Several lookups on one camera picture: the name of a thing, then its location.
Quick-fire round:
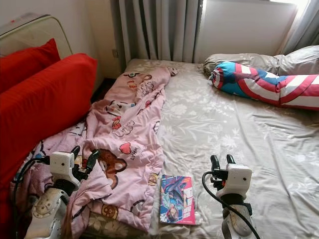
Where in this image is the pink cartoon blanket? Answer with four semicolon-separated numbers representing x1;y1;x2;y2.
20;66;179;237

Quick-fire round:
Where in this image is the beige floral bed sheet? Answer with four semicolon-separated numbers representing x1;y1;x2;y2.
85;59;319;239

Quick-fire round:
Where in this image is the anime comic book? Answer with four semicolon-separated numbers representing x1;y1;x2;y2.
159;174;196;226

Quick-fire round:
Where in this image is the large red cushion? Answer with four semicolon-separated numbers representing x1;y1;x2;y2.
0;53;98;239

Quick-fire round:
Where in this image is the red white blue bolster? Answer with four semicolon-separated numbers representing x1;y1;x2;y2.
210;61;319;110

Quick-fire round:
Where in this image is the small red pillow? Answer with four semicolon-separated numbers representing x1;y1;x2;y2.
0;38;61;93

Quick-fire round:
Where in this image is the green white quilted mattress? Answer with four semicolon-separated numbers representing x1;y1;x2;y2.
0;15;74;58

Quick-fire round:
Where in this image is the bunched beige floral pillow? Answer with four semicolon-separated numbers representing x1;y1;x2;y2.
277;45;319;76

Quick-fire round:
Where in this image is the grey curtain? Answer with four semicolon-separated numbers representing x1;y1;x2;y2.
112;0;202;64
282;2;319;54

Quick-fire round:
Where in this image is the bright window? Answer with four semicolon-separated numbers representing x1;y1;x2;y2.
204;0;312;13

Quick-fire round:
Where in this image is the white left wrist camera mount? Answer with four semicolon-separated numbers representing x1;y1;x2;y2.
50;151;76;185

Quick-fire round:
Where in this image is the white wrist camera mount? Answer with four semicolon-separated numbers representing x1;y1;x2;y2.
227;164;253;197
50;151;76;185

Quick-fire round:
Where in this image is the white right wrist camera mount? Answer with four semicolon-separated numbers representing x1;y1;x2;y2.
227;164;253;197

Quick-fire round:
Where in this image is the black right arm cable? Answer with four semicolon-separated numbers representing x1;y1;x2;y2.
202;172;261;239

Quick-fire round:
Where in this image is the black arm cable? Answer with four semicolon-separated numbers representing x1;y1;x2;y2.
202;172;261;239
11;155;51;239

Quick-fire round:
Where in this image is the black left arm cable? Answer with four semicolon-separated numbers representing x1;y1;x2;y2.
11;155;51;239

